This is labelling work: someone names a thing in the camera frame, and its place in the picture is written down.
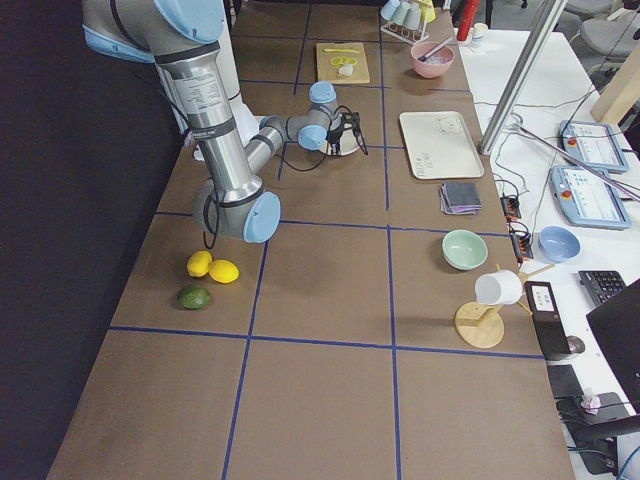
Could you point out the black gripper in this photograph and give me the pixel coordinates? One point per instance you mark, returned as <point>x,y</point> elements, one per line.
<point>339,132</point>

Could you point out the cream round plate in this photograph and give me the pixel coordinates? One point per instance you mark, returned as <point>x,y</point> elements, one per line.
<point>348,145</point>

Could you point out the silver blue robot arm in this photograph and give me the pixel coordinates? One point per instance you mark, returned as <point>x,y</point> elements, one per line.
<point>188,42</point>

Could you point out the cream bear serving tray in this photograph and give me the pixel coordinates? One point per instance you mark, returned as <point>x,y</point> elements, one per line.
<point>440,146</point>

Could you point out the bamboo cutting board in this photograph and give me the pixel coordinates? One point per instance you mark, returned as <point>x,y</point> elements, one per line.
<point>327,72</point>

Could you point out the yellow plastic knife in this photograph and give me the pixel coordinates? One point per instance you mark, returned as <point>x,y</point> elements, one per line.
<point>341,50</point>

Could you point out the steel muddler black tip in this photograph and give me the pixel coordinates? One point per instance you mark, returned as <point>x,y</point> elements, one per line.
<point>435,49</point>

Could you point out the pink bowl with ice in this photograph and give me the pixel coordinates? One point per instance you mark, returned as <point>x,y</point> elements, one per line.
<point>436,65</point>

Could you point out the folded grey purple cloth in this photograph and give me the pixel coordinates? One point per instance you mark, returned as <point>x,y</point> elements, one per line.
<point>459,198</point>

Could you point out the blue cup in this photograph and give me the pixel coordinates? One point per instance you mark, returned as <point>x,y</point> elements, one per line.
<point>389,9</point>

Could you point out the grey cup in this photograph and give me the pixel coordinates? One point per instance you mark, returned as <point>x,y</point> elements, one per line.
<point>412,18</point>

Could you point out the yellow cup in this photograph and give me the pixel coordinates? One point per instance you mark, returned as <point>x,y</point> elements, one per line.
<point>427,9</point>

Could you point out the green bowl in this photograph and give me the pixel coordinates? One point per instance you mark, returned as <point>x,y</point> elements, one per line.
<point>464,250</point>

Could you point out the yellow lemon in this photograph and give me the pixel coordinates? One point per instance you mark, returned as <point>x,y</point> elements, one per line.
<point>198,263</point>
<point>223,271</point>

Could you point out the red bottle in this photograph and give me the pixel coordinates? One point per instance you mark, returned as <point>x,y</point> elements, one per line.
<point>467,19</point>

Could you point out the green lime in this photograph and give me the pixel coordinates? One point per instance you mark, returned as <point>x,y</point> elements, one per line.
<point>193,297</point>

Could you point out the white mug on stand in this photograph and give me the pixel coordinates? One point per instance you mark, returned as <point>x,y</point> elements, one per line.
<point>502,287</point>

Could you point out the wooden mug tree stand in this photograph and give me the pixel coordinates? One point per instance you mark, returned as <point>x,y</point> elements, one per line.
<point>480,325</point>

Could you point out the blue bowl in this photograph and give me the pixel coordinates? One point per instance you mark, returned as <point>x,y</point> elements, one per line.
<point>558,244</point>

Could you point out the near teach pendant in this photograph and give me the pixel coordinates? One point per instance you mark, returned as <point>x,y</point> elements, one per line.
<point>586,201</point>

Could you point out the teach pendant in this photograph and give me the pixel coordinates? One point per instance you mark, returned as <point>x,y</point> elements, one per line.
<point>586,201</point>
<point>595,144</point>

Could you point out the far teach pendant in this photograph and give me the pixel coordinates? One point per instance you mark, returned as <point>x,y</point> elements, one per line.
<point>595,144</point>

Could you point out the black label box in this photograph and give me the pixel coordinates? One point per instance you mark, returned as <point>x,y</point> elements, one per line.
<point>550,333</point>

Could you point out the black keyboard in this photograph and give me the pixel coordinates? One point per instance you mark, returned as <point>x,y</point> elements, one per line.
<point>601,285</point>

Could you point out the wire cup rack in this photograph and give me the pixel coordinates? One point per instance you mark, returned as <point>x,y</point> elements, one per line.
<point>408,32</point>

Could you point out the aluminium frame post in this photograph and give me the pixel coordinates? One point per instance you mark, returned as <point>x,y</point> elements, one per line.
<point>543,26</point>

